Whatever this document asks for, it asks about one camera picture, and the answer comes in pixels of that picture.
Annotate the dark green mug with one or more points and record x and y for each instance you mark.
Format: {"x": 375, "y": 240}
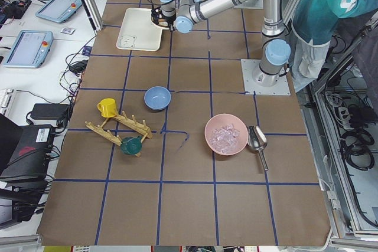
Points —
{"x": 131, "y": 145}

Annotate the yellow mug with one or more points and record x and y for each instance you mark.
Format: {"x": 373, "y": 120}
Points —
{"x": 107, "y": 107}

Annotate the white bear tray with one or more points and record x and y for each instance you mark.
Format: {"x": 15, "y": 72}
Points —
{"x": 138, "y": 32}

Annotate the metal scoop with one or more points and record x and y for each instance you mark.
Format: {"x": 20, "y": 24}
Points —
{"x": 257, "y": 142}

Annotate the blue bowl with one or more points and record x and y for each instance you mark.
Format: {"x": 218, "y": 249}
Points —
{"x": 157, "y": 98}

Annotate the upper blue teach pendant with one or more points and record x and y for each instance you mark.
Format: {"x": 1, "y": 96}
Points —
{"x": 58, "y": 10}

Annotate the black computer box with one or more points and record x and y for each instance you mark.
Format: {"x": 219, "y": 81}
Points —
{"x": 24, "y": 150}

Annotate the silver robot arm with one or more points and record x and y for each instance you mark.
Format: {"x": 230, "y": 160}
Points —
{"x": 182, "y": 15}

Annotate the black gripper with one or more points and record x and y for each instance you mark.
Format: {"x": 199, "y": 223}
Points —
{"x": 168, "y": 20}

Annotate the bread slice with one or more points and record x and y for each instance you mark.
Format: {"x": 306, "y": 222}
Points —
{"x": 162, "y": 23}

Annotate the lower blue teach pendant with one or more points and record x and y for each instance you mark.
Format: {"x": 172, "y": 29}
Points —
{"x": 30, "y": 49}

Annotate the person in teal shirt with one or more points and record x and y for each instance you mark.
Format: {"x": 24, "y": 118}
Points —
{"x": 313, "y": 25}

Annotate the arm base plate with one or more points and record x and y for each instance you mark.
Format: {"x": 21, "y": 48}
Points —
{"x": 257, "y": 82}
{"x": 250, "y": 4}

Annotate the pink bowl with ice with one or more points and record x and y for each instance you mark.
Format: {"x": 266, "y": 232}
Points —
{"x": 226, "y": 134}

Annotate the white round plate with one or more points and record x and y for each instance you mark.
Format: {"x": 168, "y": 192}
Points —
{"x": 154, "y": 20}

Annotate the blue teach pendant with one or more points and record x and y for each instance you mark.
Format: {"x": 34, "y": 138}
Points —
{"x": 30, "y": 49}
{"x": 58, "y": 10}

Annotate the black power adapter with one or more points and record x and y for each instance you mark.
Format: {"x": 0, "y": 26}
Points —
{"x": 45, "y": 111}

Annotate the brown paper table cover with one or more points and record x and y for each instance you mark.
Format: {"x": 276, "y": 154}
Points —
{"x": 177, "y": 191}

